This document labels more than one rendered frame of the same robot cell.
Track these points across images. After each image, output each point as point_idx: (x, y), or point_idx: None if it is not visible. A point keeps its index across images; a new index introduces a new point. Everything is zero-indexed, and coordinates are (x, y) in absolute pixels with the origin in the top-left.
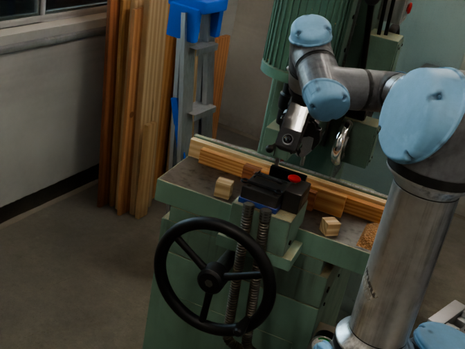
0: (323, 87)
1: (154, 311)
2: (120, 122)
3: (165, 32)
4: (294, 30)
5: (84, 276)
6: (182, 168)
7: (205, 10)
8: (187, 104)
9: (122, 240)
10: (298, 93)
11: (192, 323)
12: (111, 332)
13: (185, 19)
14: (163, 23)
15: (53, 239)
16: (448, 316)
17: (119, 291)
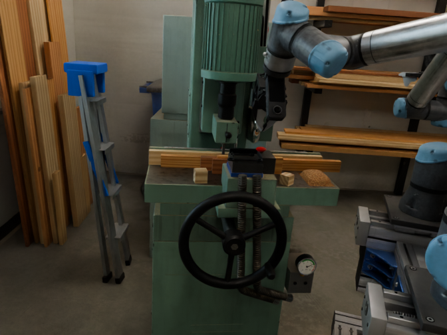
0: (332, 46)
1: (158, 294)
2: (29, 178)
3: (49, 104)
4: (285, 11)
5: (43, 299)
6: (154, 173)
7: (96, 70)
8: (97, 144)
9: (58, 263)
10: (279, 71)
11: (221, 286)
12: (88, 332)
13: (82, 80)
14: (46, 97)
15: (2, 282)
16: (366, 215)
17: (76, 299)
